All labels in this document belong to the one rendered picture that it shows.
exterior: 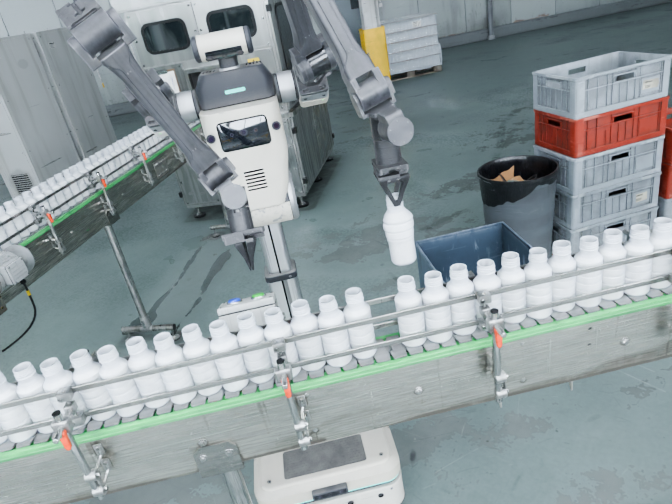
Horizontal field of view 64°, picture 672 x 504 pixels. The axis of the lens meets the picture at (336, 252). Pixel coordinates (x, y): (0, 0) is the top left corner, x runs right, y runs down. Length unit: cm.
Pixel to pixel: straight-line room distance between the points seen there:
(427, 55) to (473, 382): 957
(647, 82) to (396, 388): 263
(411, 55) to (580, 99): 750
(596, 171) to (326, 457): 225
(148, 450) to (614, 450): 175
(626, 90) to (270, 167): 231
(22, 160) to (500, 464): 600
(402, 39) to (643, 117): 735
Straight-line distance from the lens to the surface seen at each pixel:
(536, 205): 321
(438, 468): 232
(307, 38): 146
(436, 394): 130
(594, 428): 250
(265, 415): 126
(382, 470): 202
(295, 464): 208
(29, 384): 132
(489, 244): 192
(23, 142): 694
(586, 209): 350
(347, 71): 114
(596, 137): 337
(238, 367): 121
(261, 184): 164
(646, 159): 365
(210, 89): 166
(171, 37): 490
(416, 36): 1055
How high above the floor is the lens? 175
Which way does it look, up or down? 26 degrees down
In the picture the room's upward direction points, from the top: 11 degrees counter-clockwise
